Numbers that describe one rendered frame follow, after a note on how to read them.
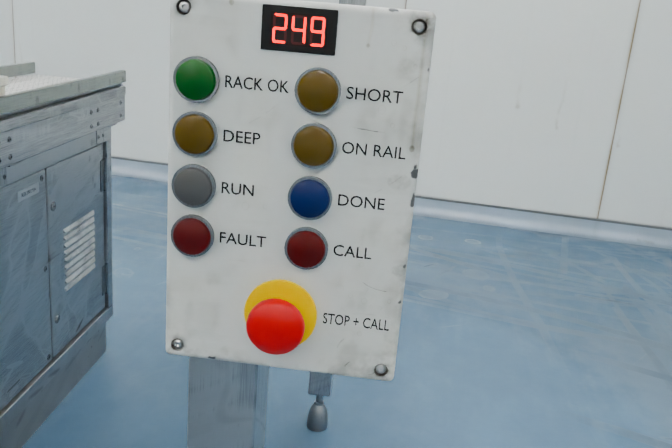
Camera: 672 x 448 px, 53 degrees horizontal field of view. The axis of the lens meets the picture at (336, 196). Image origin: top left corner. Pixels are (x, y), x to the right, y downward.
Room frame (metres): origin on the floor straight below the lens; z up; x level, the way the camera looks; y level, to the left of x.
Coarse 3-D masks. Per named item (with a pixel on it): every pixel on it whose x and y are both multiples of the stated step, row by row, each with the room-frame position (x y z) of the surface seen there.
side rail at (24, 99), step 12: (120, 72) 1.91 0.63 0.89; (60, 84) 1.57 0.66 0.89; (72, 84) 1.62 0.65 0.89; (84, 84) 1.69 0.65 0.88; (96, 84) 1.75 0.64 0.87; (108, 84) 1.83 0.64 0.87; (0, 96) 1.34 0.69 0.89; (12, 96) 1.36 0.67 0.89; (24, 96) 1.41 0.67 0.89; (36, 96) 1.46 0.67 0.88; (48, 96) 1.51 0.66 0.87; (60, 96) 1.56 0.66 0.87; (0, 108) 1.32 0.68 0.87; (12, 108) 1.36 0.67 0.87
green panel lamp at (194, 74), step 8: (184, 64) 0.44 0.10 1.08; (192, 64) 0.44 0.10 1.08; (200, 64) 0.44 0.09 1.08; (176, 72) 0.44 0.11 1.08; (184, 72) 0.44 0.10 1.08; (192, 72) 0.44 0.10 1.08; (200, 72) 0.44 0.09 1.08; (208, 72) 0.44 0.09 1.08; (176, 80) 0.44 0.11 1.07; (184, 80) 0.44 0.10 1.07; (192, 80) 0.44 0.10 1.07; (200, 80) 0.44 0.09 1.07; (208, 80) 0.44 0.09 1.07; (184, 88) 0.44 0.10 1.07; (192, 88) 0.44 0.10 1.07; (200, 88) 0.44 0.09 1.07; (208, 88) 0.44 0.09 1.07; (192, 96) 0.44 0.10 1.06; (200, 96) 0.44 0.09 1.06; (208, 96) 0.44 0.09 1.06
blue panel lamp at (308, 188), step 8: (296, 184) 0.44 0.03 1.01; (304, 184) 0.43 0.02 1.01; (312, 184) 0.43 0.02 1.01; (320, 184) 0.43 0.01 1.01; (296, 192) 0.43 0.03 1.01; (304, 192) 0.43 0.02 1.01; (312, 192) 0.43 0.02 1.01; (320, 192) 0.43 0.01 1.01; (296, 200) 0.43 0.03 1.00; (304, 200) 0.43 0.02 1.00; (312, 200) 0.43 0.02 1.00; (320, 200) 0.43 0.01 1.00; (328, 200) 0.43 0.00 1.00; (296, 208) 0.43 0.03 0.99; (304, 208) 0.43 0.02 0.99; (312, 208) 0.43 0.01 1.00; (320, 208) 0.43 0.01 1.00; (304, 216) 0.43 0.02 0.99; (312, 216) 0.43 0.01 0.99
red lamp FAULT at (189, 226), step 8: (176, 224) 0.44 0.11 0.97; (184, 224) 0.44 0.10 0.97; (192, 224) 0.44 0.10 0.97; (200, 224) 0.44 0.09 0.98; (176, 232) 0.44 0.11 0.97; (184, 232) 0.44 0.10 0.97; (192, 232) 0.44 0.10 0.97; (200, 232) 0.44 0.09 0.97; (208, 232) 0.44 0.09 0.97; (176, 240) 0.44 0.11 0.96; (184, 240) 0.44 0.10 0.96; (192, 240) 0.44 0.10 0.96; (200, 240) 0.44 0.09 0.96; (208, 240) 0.44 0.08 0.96; (184, 248) 0.44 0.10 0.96; (192, 248) 0.44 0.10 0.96; (200, 248) 0.44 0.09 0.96
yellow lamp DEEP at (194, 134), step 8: (184, 120) 0.44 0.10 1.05; (192, 120) 0.44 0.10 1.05; (200, 120) 0.44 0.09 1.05; (176, 128) 0.44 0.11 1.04; (184, 128) 0.44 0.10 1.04; (192, 128) 0.44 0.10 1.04; (200, 128) 0.44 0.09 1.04; (208, 128) 0.44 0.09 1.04; (176, 136) 0.44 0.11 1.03; (184, 136) 0.44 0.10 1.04; (192, 136) 0.44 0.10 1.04; (200, 136) 0.44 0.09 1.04; (208, 136) 0.44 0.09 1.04; (184, 144) 0.44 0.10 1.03; (192, 144) 0.44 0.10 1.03; (200, 144) 0.44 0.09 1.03; (208, 144) 0.44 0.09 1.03; (192, 152) 0.44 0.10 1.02; (200, 152) 0.44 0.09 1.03
